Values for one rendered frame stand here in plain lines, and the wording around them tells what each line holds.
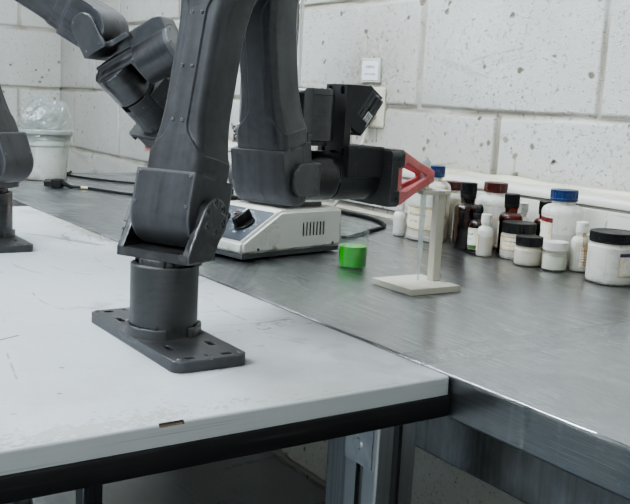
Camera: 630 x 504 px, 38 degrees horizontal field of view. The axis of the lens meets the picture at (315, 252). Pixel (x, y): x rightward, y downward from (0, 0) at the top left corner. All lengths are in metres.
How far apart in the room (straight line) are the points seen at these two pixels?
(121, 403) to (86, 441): 0.07
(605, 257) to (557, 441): 0.60
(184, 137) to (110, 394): 0.25
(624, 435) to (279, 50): 0.50
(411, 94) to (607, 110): 0.49
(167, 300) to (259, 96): 0.25
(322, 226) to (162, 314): 0.59
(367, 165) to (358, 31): 1.02
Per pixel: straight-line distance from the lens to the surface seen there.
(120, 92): 1.27
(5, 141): 1.36
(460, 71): 1.79
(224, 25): 0.86
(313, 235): 1.37
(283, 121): 0.94
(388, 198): 1.06
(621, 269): 1.31
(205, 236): 0.82
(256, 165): 0.96
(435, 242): 1.17
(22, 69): 3.76
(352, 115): 1.05
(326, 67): 2.14
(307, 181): 0.98
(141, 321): 0.84
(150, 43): 1.24
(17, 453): 0.62
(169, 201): 0.83
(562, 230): 1.42
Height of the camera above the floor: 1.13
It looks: 9 degrees down
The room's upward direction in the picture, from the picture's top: 3 degrees clockwise
